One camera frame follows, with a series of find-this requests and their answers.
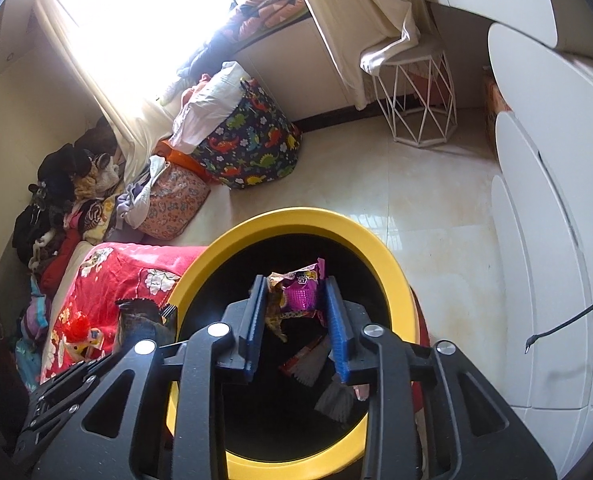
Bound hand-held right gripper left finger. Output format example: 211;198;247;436
31;275;270;480

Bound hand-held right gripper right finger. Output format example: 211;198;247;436
323;276;559;480

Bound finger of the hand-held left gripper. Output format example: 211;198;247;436
115;299;177;349

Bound green brown candy wrapper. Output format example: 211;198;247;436
264;280;290;344

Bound long red wrapper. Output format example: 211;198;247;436
279;337;322;377

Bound white foam net bundle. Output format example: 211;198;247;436
296;342;358;422

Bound small purple wrapper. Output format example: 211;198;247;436
269;258;327;322

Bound red plastic bag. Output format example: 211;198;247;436
62;311;91;359

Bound yellow rimmed black bin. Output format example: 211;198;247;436
166;208;419;478

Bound blue cloth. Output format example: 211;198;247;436
13;335;43;392

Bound red floral blanket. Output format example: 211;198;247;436
39;242;429;411

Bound striped colourful cloth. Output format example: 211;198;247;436
19;289;53;342

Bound beige blanket pink trim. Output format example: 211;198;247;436
50;240;97;321

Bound red cloth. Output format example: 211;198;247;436
39;232;83;287

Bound brown patterned blanket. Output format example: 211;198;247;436
76;199;118;242

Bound lavender grey clothes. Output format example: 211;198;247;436
113;180;153;229

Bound floral print bag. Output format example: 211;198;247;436
136;157;212;242

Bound pile of dark clothes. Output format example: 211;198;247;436
11;130;122;271

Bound orange bag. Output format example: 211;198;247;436
154;139;212;182

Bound dinosaur print fabric basket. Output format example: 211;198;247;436
189;77;303;191

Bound cream curtain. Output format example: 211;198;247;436
34;0;197;181
289;0;444;111

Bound large white plastic bag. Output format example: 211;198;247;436
169;60;246;154

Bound white green cloth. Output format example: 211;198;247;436
158;76;188;107

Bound dark jacket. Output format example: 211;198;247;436
179;35;238;79

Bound orange printed box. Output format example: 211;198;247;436
482;67;511;149

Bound window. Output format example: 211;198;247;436
61;0;297;101

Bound orange patterned quilt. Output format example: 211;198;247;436
221;0;310;42

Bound black cable with plug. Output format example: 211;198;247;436
523;279;593;357

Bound white wire stool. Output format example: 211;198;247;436
360;42;458;148

